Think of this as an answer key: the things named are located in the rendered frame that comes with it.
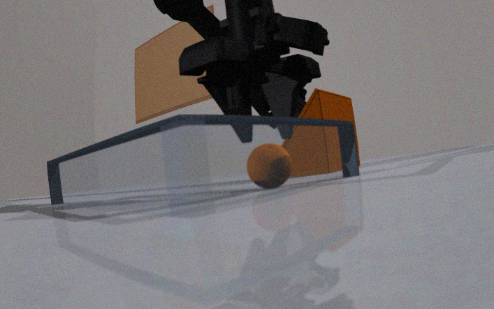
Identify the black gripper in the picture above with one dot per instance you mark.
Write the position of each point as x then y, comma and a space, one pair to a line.
231, 64

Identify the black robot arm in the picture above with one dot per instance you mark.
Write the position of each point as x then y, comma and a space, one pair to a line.
288, 31

